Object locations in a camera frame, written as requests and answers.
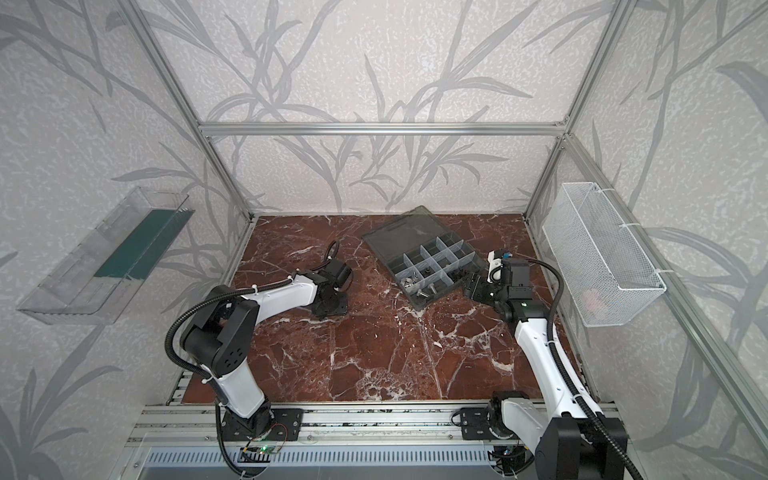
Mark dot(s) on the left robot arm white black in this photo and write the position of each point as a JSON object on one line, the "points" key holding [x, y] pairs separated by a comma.
{"points": [[212, 339]]}

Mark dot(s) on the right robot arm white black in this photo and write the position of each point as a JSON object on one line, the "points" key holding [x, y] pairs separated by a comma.
{"points": [[571, 438]]}

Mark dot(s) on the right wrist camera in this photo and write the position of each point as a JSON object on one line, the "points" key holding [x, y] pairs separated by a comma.
{"points": [[495, 262]]}

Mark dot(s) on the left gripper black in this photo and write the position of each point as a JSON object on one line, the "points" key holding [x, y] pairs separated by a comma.
{"points": [[330, 303]]}

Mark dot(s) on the clear acrylic wall shelf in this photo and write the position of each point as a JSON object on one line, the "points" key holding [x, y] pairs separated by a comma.
{"points": [[95, 282]]}

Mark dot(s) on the aluminium frame back crossbar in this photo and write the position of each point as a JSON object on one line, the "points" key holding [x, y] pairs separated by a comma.
{"points": [[380, 128]]}

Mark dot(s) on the white wire mesh basket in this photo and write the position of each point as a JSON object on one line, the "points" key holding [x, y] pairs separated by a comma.
{"points": [[595, 248]]}

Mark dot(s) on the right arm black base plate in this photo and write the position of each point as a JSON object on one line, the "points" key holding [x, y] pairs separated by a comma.
{"points": [[474, 424]]}

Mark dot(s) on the grey compartment organizer box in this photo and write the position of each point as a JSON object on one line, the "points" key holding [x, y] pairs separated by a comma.
{"points": [[426, 259]]}

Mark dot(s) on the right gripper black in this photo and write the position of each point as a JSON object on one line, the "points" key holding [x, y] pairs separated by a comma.
{"points": [[477, 286]]}

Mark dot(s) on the small electronics board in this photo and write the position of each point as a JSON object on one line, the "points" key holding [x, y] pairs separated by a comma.
{"points": [[255, 454]]}

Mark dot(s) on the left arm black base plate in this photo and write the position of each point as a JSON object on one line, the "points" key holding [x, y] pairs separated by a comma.
{"points": [[284, 425]]}

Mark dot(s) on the pink object in basket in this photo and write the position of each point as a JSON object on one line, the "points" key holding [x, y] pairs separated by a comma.
{"points": [[592, 301]]}

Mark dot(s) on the aluminium front rail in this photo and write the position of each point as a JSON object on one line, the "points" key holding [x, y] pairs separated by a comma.
{"points": [[323, 423]]}

